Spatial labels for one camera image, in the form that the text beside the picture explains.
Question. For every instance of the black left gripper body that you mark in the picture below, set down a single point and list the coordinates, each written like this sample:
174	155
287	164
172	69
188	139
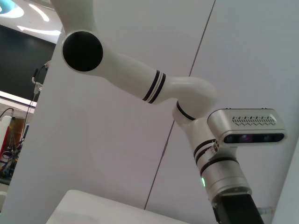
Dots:
238	210

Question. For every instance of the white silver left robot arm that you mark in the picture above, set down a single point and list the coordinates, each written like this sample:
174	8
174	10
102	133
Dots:
130	70

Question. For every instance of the white cluttered shelf unit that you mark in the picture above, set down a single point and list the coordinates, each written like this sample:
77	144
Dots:
5	130

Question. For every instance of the ceiling light fixture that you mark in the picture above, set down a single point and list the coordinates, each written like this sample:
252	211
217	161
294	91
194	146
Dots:
37	30

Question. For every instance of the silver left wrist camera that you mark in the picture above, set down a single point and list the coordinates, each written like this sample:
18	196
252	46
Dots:
247	121

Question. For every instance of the black wall board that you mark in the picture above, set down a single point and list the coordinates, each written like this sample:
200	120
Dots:
18	65

